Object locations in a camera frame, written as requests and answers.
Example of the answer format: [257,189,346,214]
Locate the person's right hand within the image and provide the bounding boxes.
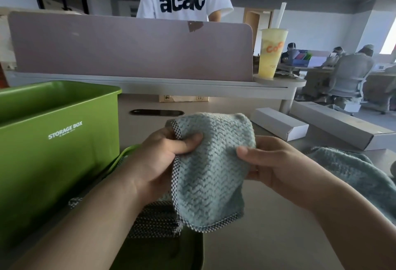
[236,135,319,207]

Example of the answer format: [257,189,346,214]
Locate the person's left hand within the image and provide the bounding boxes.
[123,127,205,207]

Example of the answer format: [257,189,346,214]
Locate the teal waffle cloth checkered trim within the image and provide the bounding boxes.
[165,112,257,233]

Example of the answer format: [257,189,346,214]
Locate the person's right forearm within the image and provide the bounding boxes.
[309,172,396,270]

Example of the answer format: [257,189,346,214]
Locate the person's left forearm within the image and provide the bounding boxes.
[9,168,146,270]

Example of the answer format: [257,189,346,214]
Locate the small white cardboard box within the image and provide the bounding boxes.
[250,107,309,142]

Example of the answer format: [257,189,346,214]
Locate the brown cardboard box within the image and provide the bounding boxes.
[159,95,210,103]

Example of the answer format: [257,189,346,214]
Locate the grey raised desk shelf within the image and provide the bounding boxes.
[5,70,307,114]

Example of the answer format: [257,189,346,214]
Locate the dark grey checkered cloth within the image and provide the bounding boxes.
[128,200,184,239]

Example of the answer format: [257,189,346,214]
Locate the long white cardboard box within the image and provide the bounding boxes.
[290,101,396,151]

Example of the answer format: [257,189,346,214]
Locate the yellow drink cup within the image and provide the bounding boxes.
[258,28,289,79]

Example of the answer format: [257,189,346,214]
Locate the teal fluffy cloth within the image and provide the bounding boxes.
[305,146,396,225]

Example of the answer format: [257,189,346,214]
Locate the blue desk organiser box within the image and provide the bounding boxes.
[285,50,311,67]

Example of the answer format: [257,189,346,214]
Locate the green plastic box lid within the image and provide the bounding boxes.
[107,144,205,270]

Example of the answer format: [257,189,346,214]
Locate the mauve desk divider panel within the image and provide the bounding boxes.
[8,11,255,82]

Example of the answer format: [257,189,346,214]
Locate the grey office chair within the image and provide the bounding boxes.
[326,53,375,108]

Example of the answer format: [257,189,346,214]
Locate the brown wooden door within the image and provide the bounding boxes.
[243,7,274,52]

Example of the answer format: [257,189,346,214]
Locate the green plastic storage box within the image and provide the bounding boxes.
[0,80,123,250]

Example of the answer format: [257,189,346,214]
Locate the white drinking straw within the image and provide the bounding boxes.
[275,2,287,30]

